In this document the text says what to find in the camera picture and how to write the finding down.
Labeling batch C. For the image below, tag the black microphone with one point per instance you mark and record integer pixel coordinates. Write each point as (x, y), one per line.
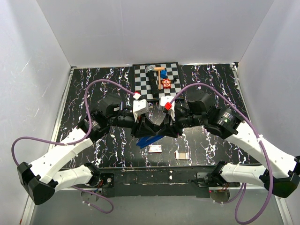
(152, 80)

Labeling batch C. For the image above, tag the black white checkerboard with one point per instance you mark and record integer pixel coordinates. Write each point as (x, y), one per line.
(142, 84)

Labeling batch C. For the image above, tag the wooden toy hammer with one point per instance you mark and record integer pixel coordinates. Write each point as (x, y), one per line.
(158, 70)

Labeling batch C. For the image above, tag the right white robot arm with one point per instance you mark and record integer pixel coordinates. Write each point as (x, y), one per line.
(278, 171)

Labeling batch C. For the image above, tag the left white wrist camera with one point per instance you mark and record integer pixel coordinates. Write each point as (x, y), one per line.
(140, 105)

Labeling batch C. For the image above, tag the blue toy block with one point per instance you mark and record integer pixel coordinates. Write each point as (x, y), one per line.
(163, 74)

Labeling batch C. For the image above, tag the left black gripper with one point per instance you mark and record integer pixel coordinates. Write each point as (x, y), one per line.
(146, 128)

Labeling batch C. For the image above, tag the red toy figure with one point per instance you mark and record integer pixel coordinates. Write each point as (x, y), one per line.
(166, 83)

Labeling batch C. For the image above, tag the aluminium frame rail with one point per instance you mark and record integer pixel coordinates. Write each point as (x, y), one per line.
(32, 200)

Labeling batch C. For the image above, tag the open staple box tray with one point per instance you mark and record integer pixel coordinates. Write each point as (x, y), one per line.
(181, 155)

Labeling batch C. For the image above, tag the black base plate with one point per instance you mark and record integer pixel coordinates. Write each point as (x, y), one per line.
(159, 181)

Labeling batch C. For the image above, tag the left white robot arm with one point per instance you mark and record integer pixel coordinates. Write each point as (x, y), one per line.
(44, 176)

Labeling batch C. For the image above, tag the blue black stapler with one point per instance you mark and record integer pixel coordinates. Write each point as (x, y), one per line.
(148, 140)

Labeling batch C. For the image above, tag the red white staple box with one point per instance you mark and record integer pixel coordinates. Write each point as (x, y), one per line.
(155, 149)

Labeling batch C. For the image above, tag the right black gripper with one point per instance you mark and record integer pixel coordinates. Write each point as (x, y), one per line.
(168, 130)

